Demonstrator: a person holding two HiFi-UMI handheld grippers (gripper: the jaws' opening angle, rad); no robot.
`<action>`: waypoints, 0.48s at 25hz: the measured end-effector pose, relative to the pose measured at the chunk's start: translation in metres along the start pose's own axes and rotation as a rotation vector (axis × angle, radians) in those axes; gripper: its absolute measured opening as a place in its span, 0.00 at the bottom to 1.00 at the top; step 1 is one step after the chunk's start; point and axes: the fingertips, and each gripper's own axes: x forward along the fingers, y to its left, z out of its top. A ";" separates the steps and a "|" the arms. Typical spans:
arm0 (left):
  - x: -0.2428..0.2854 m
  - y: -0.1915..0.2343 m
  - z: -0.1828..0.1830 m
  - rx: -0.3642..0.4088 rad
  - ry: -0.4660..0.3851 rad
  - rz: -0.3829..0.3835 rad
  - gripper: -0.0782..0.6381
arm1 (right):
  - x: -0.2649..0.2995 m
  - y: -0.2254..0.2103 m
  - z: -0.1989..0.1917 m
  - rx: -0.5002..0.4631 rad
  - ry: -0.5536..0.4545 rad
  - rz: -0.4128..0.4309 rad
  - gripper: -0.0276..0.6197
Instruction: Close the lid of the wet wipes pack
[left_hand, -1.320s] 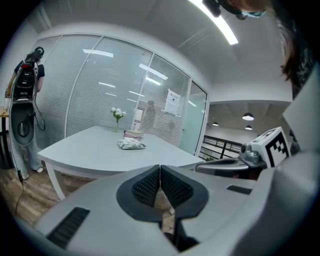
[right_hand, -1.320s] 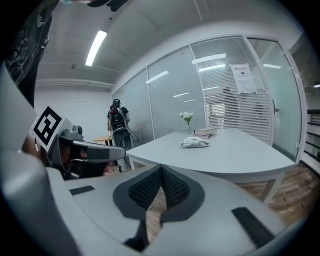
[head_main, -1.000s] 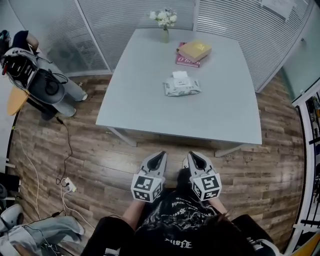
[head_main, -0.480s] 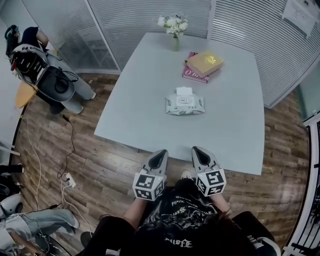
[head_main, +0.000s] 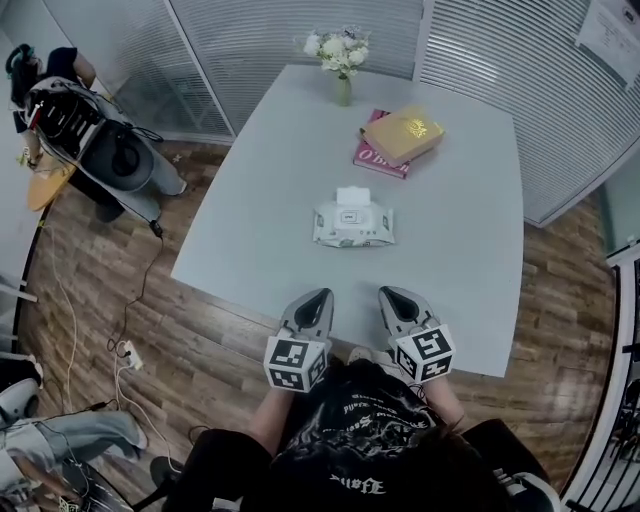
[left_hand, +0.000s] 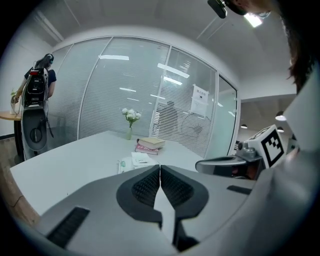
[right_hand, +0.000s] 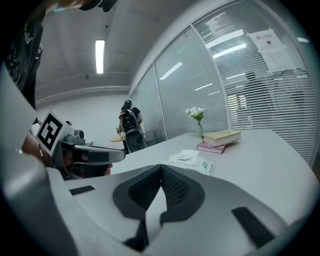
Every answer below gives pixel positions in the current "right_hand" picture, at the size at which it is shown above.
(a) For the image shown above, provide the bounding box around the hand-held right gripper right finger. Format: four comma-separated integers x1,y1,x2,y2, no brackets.
146,164,297,256

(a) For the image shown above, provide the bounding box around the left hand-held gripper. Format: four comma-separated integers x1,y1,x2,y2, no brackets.
34,110,126,176

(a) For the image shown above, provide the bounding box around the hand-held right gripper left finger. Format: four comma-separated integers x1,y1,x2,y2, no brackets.
46,164,163,256

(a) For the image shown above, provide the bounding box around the white wet wipe pack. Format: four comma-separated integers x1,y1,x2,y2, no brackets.
161,149,214,176

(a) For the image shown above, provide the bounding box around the person's left forearm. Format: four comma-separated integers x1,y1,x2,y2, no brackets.
21,133,55,167

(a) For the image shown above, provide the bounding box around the person's left hand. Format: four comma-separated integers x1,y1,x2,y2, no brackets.
61,149,112,180

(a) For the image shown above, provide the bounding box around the white square table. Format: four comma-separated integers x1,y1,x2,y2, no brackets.
111,128,313,225

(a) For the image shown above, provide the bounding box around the pink book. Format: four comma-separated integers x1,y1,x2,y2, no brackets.
196,141,228,155

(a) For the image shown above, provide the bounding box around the yellow hardcover book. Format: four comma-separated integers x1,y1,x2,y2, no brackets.
201,129,243,148

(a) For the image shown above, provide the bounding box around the white flower bouquet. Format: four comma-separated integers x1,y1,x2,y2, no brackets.
184,106,208,126

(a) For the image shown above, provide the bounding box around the long ceiling light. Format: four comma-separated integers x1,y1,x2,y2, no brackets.
94,39,106,75

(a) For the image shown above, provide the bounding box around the person's black printed t-shirt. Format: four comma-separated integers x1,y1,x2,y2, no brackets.
3,7,47,111

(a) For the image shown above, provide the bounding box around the paper notice sheet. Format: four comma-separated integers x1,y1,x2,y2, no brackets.
246,27,296,75

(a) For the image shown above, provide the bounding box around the black head-mounted camera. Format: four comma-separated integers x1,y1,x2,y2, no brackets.
78,0,119,12

